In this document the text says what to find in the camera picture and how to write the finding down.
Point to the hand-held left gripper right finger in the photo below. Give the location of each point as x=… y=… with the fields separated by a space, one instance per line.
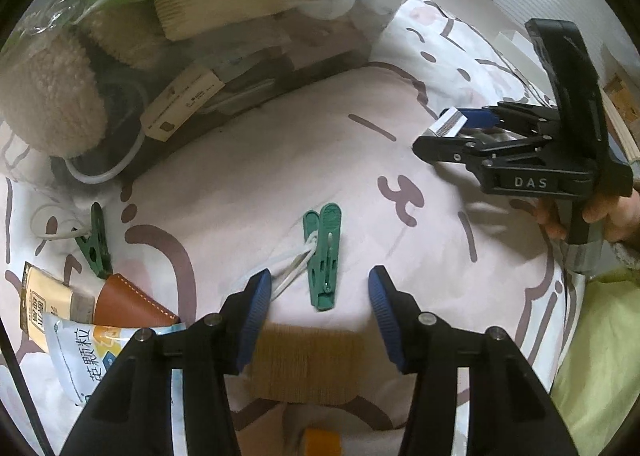
x=387 y=321

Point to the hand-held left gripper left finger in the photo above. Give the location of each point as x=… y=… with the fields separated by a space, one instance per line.
x=252 y=321

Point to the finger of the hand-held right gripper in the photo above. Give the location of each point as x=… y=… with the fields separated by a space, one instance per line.
x=445 y=148
x=480 y=118

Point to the small white toothed clip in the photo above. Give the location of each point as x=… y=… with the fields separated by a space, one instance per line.
x=449 y=121

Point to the green plastic clip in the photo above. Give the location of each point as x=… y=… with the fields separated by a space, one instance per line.
x=95 y=246
x=322 y=256

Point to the clear plastic storage bin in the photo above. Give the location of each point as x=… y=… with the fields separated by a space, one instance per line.
x=350 y=35

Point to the person's right hand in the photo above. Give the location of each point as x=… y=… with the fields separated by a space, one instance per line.
x=620 y=216

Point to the tan cardboard piece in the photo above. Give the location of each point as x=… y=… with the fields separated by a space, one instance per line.
x=622 y=100

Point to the tan wooden piece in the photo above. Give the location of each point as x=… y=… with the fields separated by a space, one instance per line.
x=305 y=366

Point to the white open box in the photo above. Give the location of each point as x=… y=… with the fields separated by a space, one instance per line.
x=517 y=53

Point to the beige bed mattress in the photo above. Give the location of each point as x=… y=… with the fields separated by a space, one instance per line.
x=450 y=0

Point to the brown leather case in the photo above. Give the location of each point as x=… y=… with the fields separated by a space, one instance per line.
x=130 y=301

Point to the cartoon bear printed blanket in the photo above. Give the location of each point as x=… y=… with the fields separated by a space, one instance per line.
x=300 y=175

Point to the blue white sachet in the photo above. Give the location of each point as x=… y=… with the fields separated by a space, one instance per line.
x=75 y=356

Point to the light green cloth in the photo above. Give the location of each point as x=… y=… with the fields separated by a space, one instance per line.
x=600 y=336

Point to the yellow packet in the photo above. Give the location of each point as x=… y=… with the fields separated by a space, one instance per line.
x=45 y=301

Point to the kraft paper tag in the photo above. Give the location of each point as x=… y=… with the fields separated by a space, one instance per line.
x=180 y=103

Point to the beige fluffy plush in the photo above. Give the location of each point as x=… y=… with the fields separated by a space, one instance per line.
x=50 y=95

